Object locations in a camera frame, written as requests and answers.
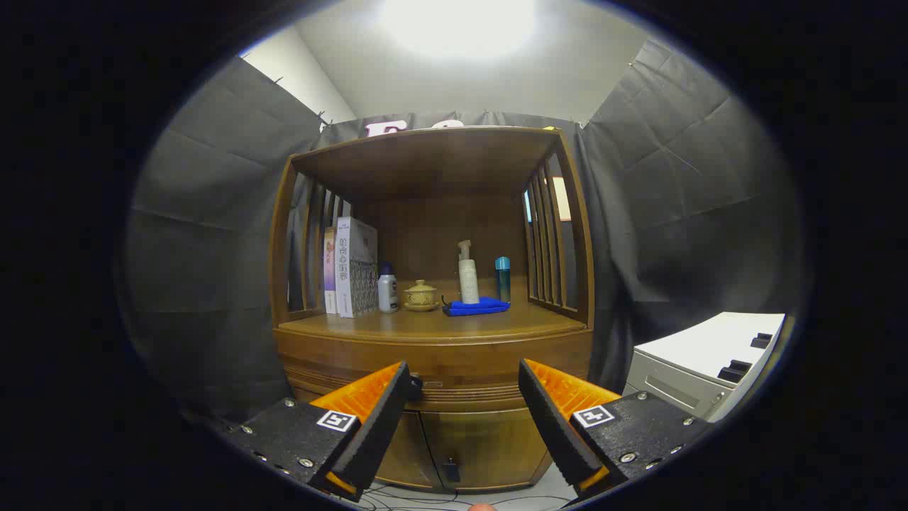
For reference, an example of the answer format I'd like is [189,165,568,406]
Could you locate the thick white patterned book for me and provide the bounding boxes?
[335,216,379,319]

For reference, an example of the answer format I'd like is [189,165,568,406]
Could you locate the yellow lidded teacup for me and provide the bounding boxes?
[403,280,441,313]

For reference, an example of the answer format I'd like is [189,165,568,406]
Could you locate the wooden cabinet countertop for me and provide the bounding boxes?
[278,280,589,345]

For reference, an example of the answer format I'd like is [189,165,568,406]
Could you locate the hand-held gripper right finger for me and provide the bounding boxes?
[518,358,712,501]

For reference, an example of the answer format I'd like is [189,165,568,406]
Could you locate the wooden cabinet door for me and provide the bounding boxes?
[376,410,444,490]
[419,406,554,492]

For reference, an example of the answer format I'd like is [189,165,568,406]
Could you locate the blue folded cloth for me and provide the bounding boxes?
[441,296,511,317]

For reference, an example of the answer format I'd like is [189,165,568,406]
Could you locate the white plastic drawer unit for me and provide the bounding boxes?
[623,312,787,424]

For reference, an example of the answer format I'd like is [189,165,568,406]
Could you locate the brown wooden drawer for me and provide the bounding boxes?
[275,328,594,412]

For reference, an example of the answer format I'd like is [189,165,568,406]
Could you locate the brown wooden cabinet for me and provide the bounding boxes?
[268,126,595,494]

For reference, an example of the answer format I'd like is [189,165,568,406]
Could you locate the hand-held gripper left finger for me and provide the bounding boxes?
[226,361,424,502]

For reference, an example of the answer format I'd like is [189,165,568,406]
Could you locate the thin purple book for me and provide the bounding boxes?
[323,226,338,314]

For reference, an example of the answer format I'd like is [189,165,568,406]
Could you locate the white lotion bottle blue cap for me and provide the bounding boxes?
[377,263,400,314]

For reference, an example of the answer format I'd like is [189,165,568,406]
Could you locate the white pump bottle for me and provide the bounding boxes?
[457,240,481,305]

